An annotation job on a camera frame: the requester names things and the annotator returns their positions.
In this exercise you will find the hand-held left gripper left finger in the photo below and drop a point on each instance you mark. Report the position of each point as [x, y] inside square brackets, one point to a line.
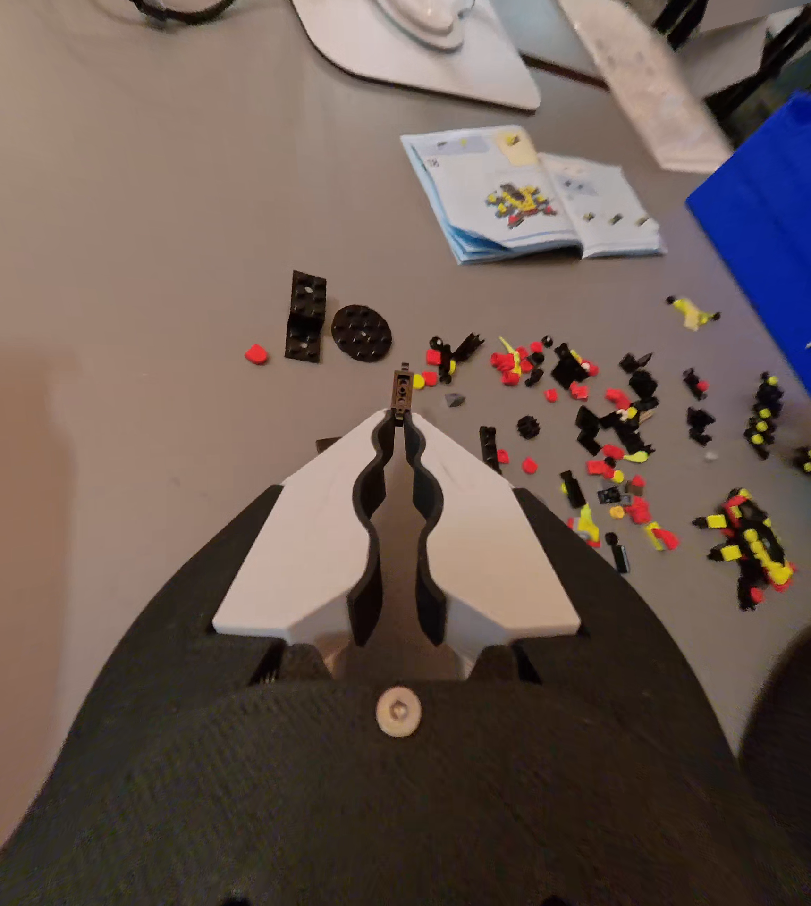
[299, 559]

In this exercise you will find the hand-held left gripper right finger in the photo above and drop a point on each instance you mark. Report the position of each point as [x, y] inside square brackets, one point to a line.
[504, 559]

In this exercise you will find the yellow black red lego model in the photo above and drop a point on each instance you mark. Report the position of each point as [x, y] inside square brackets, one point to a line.
[752, 545]

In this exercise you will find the pile of lego pieces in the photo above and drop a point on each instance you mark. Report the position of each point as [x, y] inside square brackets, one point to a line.
[638, 509]

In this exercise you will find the black lego hinge plate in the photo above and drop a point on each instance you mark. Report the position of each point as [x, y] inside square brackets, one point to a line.
[402, 389]

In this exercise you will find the black round lego stand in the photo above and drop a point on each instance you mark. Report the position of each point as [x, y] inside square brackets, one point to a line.
[361, 334]

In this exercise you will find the red black lego clip piece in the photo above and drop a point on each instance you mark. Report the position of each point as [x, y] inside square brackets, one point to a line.
[696, 384]

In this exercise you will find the small red lego piece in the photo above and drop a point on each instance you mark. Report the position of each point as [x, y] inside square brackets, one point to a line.
[257, 354]

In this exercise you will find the lego instruction booklet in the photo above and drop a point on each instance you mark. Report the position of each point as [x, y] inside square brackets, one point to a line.
[490, 177]

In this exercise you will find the blue plastic bin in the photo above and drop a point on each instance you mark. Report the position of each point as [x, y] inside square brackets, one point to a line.
[781, 233]

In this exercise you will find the yellow tape strip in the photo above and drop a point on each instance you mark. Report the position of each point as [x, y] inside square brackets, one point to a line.
[694, 318]

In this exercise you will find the silver monitor stand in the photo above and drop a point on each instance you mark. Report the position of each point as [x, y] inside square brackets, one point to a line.
[412, 64]

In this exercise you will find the black lego bracket piece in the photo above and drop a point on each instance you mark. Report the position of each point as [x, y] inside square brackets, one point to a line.
[701, 417]
[699, 436]

